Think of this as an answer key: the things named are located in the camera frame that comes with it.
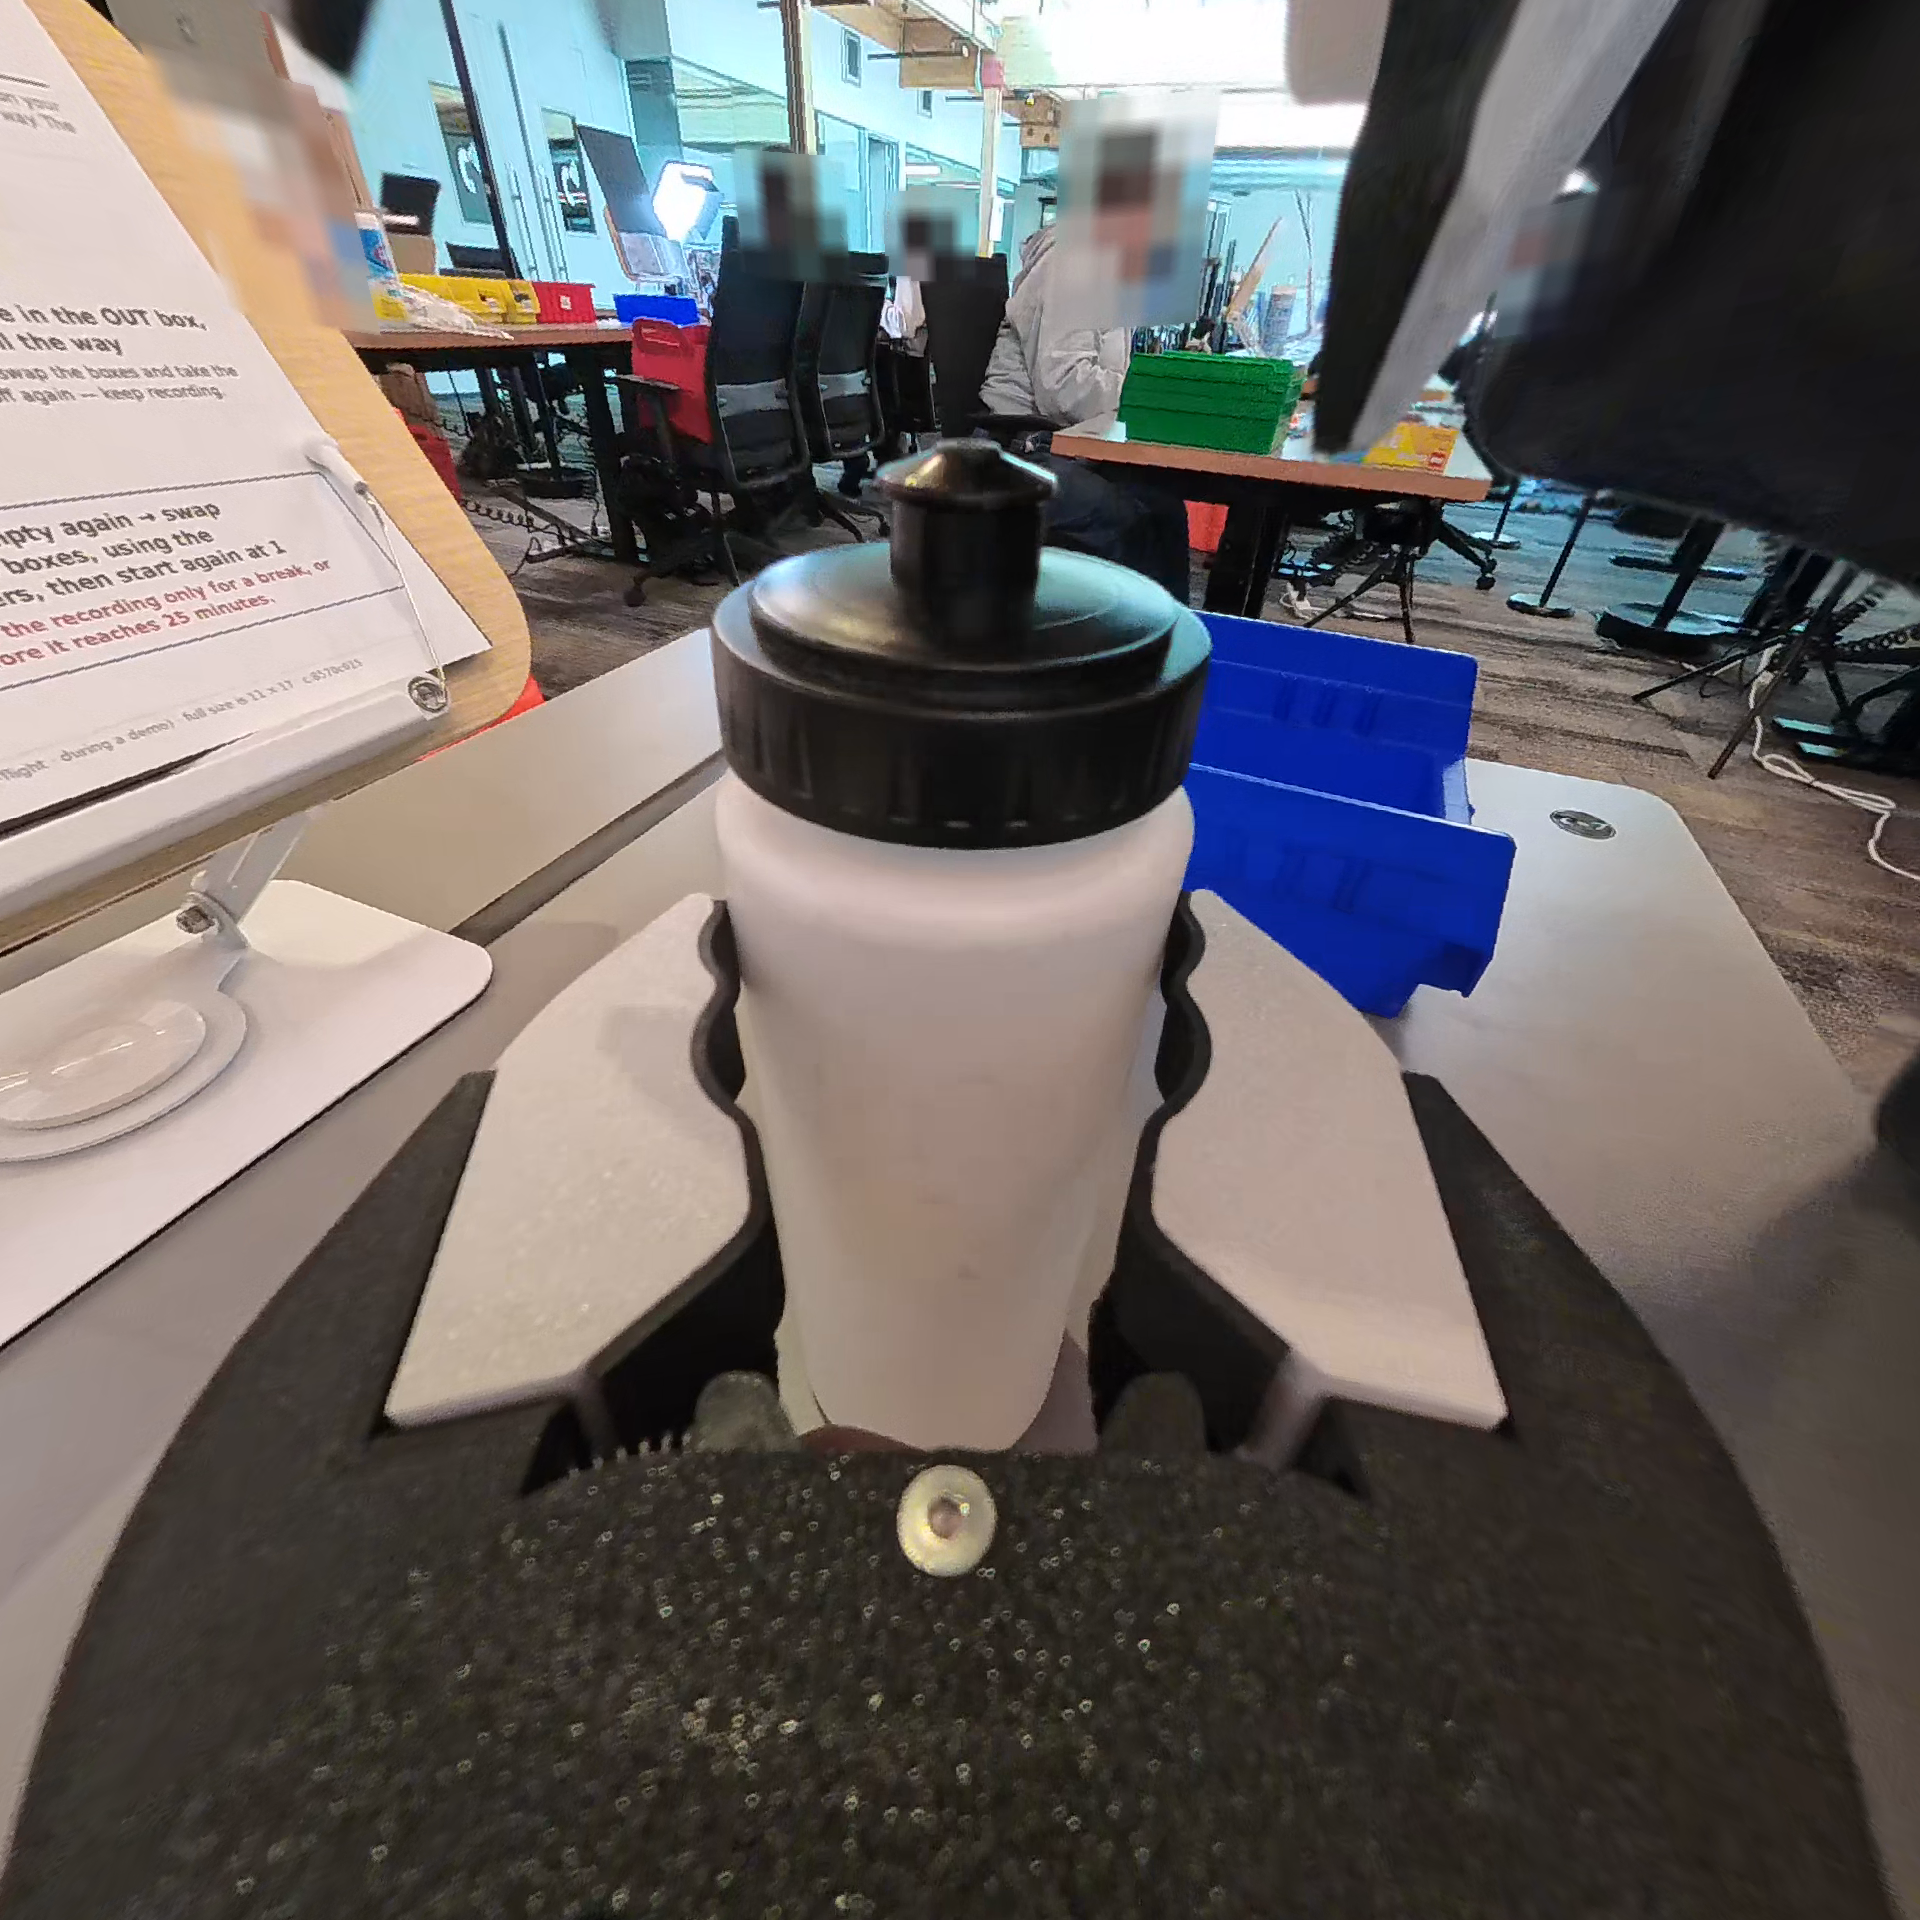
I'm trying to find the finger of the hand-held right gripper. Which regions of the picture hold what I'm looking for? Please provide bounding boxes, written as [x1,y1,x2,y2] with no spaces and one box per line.
[1319,0,1680,457]
[1285,0,1396,108]

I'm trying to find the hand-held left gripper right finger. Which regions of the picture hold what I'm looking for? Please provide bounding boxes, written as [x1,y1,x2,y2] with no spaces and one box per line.
[1083,892,1509,1469]

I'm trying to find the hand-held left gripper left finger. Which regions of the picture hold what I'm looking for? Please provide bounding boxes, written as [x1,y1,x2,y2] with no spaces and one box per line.
[385,895,789,1456]

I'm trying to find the white plastic bottle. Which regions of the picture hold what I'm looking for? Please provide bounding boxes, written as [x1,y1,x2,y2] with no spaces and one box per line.
[712,749,1197,1454]

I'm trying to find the black bottle lid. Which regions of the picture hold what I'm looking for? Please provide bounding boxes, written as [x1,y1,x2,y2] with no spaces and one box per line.
[708,438,1213,847]

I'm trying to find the stack of green bins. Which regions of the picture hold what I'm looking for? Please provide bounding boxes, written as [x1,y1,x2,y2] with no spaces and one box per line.
[1117,351,1306,454]

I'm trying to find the wooden top table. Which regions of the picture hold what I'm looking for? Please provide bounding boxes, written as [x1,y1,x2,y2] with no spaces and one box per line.
[1050,416,1496,616]

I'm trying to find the black tripod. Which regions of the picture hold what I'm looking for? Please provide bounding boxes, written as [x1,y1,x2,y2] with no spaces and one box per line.
[1306,509,1503,639]

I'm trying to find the black office chair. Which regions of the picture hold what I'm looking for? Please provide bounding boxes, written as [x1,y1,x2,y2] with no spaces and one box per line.
[704,255,818,579]
[922,255,1011,453]
[803,255,895,535]

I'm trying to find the red chair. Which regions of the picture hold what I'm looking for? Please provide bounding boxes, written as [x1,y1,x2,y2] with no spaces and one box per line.
[617,318,721,453]

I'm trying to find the wooden instruction board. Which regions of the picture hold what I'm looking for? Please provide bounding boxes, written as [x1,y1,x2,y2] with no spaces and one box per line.
[0,0,530,951]

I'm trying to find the printed instruction sheet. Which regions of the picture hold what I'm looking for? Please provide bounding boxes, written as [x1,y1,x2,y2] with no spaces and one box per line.
[0,16,493,828]

